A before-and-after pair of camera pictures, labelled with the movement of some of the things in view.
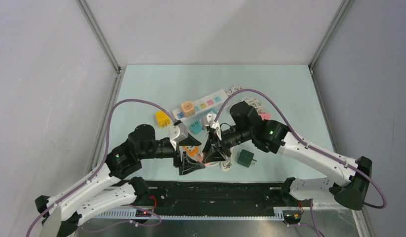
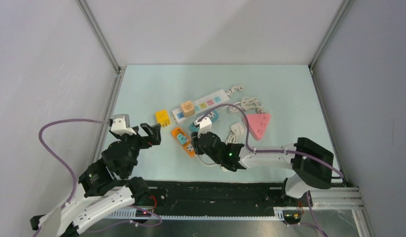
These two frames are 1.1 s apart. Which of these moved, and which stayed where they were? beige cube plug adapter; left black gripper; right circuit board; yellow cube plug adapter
Moved: left black gripper
Stayed: yellow cube plug adapter; right circuit board; beige cube plug adapter
